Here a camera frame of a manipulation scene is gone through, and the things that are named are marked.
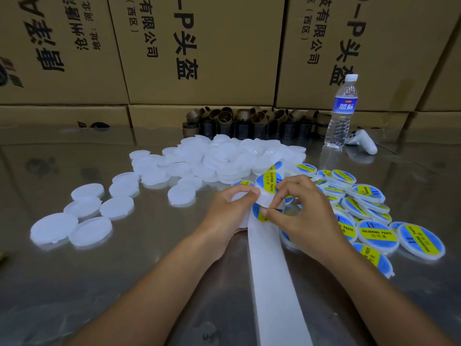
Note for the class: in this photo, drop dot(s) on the person's right forearm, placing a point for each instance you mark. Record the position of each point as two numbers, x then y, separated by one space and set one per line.
400 310

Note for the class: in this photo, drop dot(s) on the clear plastic water bottle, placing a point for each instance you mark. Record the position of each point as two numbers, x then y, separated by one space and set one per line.
341 113

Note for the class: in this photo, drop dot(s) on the pile of white plastic lids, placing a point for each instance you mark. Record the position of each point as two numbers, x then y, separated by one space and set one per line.
202 160

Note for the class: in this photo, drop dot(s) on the sticker roll with backing strip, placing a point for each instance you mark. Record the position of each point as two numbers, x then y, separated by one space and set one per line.
277 299

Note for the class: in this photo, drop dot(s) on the white handheld controller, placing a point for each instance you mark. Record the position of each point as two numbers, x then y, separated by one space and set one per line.
361 142

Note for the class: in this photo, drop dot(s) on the person's right hand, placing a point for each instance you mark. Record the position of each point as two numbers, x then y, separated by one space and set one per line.
313 223

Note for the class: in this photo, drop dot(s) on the person's left forearm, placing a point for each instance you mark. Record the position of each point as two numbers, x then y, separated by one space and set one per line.
137 306

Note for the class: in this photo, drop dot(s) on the row of dark cardboard tubes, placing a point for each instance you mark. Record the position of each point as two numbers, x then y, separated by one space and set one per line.
238 124

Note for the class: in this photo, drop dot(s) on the stack of brown cardboard boxes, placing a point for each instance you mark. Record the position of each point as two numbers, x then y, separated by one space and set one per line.
205 54

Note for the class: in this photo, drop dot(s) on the person's left hand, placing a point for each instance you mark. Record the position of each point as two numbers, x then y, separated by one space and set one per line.
220 223

